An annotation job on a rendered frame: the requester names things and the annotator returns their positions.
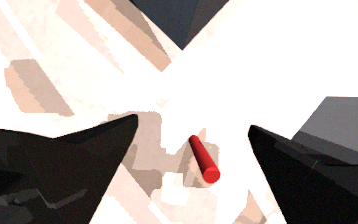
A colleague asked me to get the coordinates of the black open square box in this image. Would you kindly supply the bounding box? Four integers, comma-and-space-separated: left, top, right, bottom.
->
130, 0, 229, 51

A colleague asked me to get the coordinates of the red peg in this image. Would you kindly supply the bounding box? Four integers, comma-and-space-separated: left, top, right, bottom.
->
189, 135, 221, 183

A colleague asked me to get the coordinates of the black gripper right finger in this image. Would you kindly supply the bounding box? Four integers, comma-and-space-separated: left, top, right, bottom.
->
248, 125, 358, 224

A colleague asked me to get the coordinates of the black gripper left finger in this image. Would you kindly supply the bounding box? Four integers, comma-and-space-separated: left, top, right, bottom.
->
0, 114, 138, 224

